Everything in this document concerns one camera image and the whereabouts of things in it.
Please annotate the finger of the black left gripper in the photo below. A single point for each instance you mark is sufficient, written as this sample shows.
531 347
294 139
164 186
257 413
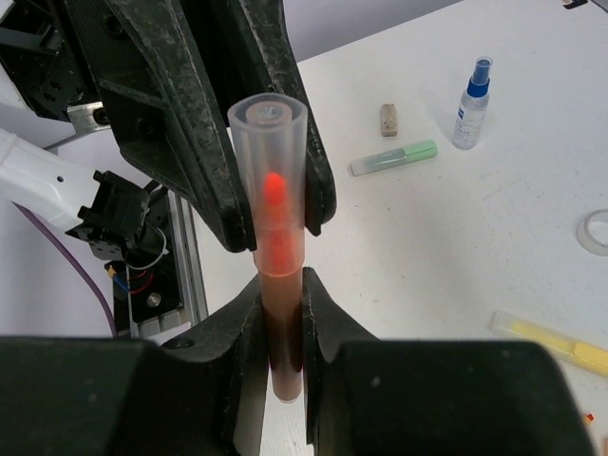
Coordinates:
266 64
146 68

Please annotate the green highlighter pen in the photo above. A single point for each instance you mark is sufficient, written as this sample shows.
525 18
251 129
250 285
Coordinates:
416 152

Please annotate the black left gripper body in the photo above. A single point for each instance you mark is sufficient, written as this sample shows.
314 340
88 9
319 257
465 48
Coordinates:
37 53

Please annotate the blue spray bottle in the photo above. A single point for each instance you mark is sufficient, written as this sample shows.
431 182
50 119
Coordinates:
473 106

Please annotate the clear brown pen cap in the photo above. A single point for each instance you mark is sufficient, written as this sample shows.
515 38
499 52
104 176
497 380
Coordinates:
269 133

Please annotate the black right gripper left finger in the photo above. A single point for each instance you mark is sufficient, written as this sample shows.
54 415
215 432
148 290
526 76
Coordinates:
200 393

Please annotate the yellow highlighter pen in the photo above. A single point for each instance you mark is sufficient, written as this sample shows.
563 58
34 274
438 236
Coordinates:
567 348

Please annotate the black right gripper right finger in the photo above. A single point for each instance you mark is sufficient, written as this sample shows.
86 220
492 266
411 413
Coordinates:
368 396

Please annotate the grey eraser block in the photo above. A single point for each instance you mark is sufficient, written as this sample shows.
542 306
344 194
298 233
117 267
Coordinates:
388 121

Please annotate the clear tape roll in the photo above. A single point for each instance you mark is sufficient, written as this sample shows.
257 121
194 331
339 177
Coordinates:
587 233

